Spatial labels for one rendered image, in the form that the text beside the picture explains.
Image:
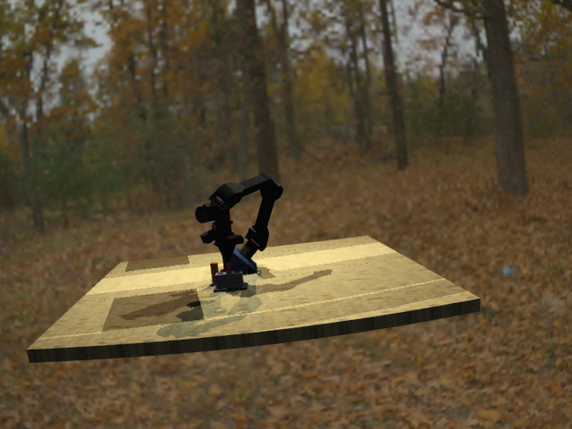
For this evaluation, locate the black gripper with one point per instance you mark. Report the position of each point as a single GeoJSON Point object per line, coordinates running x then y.
{"type": "Point", "coordinates": [229, 241]}

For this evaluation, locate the orange cylinder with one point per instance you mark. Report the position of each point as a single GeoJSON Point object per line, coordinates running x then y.
{"type": "Point", "coordinates": [214, 270]}

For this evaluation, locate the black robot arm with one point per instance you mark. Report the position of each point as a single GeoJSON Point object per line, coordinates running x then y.
{"type": "Point", "coordinates": [231, 194]}

